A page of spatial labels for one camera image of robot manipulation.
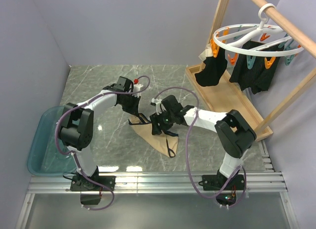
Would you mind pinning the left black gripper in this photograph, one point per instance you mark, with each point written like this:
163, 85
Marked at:
134, 109

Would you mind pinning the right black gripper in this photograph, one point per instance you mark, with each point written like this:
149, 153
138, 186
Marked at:
155, 119

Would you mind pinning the beige underwear navy trim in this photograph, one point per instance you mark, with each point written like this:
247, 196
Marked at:
164, 143

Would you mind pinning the orange clothes peg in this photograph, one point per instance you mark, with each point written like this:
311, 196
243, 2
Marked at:
232, 59
214, 48

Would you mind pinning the white round clip hanger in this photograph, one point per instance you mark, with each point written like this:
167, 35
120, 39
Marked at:
259, 40

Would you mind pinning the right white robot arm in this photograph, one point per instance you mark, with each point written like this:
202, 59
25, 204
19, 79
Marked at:
234, 132

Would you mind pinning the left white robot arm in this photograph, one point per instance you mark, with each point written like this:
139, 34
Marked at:
74, 130

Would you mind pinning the black underwear white waistband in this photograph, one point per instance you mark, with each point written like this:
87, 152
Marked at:
214, 68

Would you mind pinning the teal plastic basin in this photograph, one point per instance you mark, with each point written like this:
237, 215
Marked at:
44, 158

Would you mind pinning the black striped boxer shorts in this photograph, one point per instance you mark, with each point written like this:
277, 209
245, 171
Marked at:
258, 78

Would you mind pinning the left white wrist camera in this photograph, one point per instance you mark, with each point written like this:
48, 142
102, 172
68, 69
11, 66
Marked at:
137, 86

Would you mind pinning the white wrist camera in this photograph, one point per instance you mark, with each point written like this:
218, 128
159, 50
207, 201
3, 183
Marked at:
157, 104
137, 86

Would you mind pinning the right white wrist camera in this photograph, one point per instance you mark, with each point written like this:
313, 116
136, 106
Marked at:
157, 104

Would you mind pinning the wooden drying rack frame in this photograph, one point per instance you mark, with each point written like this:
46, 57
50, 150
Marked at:
227, 96

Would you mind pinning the aluminium mounting rail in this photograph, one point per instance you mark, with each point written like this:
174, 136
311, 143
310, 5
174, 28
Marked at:
158, 201

